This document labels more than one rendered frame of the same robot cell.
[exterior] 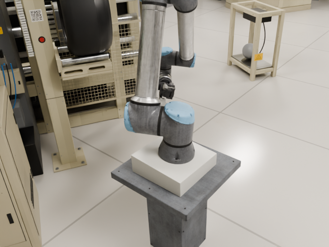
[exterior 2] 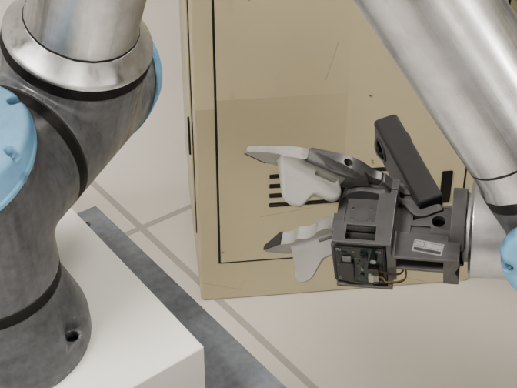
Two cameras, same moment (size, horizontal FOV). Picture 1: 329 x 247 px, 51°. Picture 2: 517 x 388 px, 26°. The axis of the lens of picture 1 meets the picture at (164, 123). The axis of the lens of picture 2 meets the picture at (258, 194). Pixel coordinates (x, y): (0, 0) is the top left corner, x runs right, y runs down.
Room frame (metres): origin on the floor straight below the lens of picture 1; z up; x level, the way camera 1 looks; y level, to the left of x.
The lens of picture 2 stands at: (1.89, -0.83, 1.50)
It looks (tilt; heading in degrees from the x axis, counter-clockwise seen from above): 36 degrees down; 102
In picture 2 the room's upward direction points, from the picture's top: straight up
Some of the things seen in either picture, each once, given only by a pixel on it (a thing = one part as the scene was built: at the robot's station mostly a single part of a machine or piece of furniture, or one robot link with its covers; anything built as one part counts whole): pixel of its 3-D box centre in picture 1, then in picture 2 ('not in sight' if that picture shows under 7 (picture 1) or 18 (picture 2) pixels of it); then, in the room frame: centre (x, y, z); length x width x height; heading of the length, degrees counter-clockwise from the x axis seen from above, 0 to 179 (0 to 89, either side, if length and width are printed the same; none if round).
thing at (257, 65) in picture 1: (253, 39); not in sight; (4.09, -1.13, 0.40); 0.60 x 0.35 x 0.80; 19
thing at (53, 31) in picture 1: (43, 23); not in sight; (2.73, 0.92, 1.05); 0.20 x 0.15 x 0.30; 109
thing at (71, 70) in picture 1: (86, 67); not in sight; (2.31, 0.55, 0.84); 0.36 x 0.09 x 0.06; 109
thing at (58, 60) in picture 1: (57, 56); not in sight; (2.38, 0.76, 0.90); 0.40 x 0.03 x 0.10; 19
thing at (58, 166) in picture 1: (68, 158); not in sight; (2.34, 0.83, 0.01); 0.27 x 0.27 x 0.02; 19
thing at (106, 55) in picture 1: (85, 59); not in sight; (2.31, 0.54, 0.90); 0.35 x 0.05 x 0.05; 109
